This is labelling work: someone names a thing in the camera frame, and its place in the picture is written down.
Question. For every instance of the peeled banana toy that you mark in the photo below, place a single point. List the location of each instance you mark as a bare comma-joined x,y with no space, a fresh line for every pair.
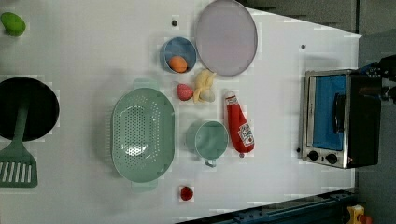
203,87

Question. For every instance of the pink strawberry toy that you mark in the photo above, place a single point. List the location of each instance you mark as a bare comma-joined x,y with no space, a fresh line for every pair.
184,92

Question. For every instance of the green mug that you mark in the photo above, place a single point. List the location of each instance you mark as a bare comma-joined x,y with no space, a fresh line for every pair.
209,139

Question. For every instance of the red ketchup bottle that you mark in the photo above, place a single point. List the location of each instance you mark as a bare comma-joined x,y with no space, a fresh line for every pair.
240,132

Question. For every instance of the orange egg toy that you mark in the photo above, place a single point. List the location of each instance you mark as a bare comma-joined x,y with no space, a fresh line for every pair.
178,64

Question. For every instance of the green oval colander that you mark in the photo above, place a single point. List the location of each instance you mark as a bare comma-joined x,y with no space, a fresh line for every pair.
143,135

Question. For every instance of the blue bowl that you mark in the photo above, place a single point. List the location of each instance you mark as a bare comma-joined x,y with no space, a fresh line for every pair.
178,47

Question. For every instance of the large lilac plate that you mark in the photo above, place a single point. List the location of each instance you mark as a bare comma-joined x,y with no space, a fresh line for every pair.
226,37

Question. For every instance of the small red strawberry toy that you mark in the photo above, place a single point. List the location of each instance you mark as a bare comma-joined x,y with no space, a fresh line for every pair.
186,193

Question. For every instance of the black frying pan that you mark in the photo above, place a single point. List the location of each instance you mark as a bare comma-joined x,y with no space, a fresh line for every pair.
43,110

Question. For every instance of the green slotted spatula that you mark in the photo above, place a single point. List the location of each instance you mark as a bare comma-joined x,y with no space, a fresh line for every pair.
18,166

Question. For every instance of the yellow red toy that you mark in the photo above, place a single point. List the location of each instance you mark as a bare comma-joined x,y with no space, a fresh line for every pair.
358,216

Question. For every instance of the green pear toy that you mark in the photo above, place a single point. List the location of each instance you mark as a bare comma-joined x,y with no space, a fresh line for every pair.
14,24

